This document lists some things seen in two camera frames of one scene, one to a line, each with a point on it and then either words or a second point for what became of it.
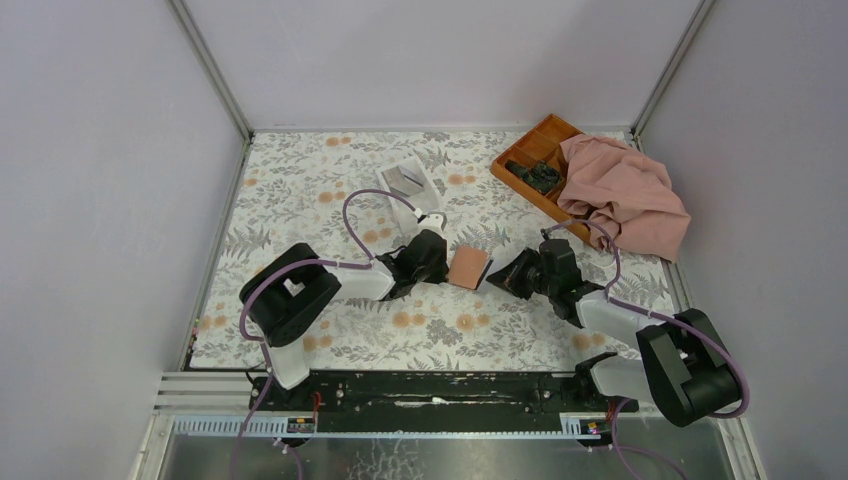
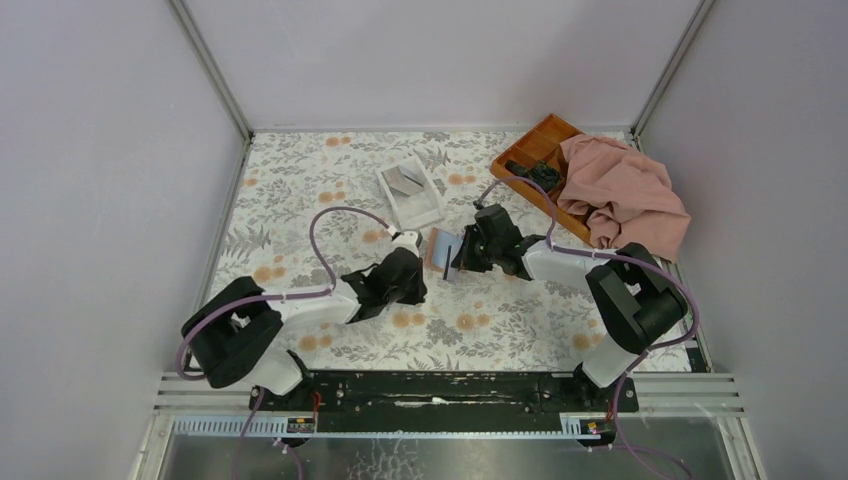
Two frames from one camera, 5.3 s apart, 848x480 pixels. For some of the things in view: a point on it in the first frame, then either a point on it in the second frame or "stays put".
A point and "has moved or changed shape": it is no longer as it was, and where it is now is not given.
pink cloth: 633,192 stays put
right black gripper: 510,277 -> 465,261
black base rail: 371,400 stays put
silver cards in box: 403,181 stays put
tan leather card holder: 469,266 has moved or changed shape
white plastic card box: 408,179 stays put
